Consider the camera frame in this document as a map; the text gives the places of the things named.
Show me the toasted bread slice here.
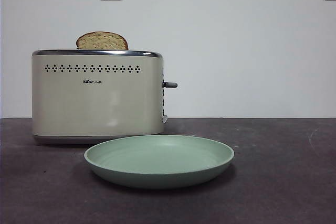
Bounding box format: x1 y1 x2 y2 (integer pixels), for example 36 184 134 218
76 31 129 50

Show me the cream two-slot toaster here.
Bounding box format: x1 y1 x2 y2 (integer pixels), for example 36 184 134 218
31 49 165 146

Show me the pale green round plate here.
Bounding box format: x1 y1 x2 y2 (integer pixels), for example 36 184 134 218
83 134 235 190

